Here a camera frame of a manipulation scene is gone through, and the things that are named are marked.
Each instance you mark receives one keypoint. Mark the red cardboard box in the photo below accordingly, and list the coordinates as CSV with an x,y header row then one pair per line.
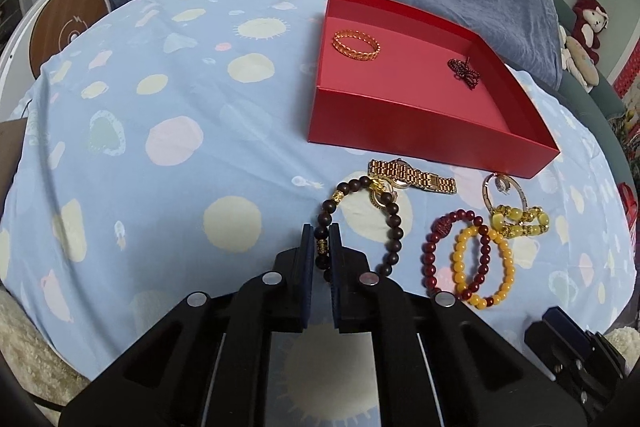
x,y
395,84

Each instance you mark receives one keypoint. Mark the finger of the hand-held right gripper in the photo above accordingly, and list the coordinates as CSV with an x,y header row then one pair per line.
x,y
567,324
545,344

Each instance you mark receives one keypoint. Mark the red bag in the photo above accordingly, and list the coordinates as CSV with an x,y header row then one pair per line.
x,y
629,202

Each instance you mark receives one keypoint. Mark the red patterned frame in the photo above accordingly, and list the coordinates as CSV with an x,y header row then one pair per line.
x,y
627,79

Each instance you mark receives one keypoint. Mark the brown board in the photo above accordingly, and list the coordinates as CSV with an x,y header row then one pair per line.
x,y
12,152

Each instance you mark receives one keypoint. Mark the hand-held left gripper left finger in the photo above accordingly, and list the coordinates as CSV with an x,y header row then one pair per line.
x,y
305,267

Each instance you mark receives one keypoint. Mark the gold wristwatch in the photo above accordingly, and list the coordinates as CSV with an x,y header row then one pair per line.
x,y
430,181

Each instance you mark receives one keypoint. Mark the red monkey plush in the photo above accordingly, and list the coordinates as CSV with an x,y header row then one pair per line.
x,y
585,17

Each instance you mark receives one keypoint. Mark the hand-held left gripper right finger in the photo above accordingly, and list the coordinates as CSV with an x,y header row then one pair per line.
x,y
336,272

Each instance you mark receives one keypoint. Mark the potted plants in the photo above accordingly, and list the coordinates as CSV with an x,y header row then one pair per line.
x,y
625,124

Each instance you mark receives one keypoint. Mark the thin gold bangle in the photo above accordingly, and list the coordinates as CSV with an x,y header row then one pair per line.
x,y
501,184

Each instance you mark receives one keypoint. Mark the round white wooden device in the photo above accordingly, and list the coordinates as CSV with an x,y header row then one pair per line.
x,y
65,22

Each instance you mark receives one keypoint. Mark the beige plush toy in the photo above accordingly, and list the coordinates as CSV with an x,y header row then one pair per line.
x,y
580,62

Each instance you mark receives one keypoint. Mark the dark red beaded bow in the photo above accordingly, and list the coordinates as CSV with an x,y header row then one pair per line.
x,y
467,77

